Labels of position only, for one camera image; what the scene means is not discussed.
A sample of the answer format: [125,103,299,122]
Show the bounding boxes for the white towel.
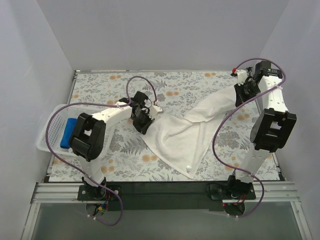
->
[141,86,236,179]

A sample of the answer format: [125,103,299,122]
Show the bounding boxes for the blue microfiber towel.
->
[60,118,77,149]

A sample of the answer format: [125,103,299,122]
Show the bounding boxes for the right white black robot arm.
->
[226,60,297,199]

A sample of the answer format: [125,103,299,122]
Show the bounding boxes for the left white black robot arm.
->
[69,91,163,200]

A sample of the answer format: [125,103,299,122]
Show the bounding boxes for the floral patterned table mat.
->
[48,70,285,183]

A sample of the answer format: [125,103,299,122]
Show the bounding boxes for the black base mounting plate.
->
[77,181,256,212]

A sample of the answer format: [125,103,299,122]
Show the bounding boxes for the white perforated plastic basket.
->
[36,104,100,157]

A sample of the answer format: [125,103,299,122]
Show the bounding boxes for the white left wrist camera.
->
[148,105,163,119]

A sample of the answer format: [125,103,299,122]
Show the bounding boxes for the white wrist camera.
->
[148,105,163,119]
[231,68,252,86]

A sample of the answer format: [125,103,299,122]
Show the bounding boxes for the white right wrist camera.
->
[231,68,252,86]

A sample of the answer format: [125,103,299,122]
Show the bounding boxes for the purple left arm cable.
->
[45,76,159,226]

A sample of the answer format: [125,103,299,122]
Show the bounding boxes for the aluminium frame rail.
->
[21,181,312,240]

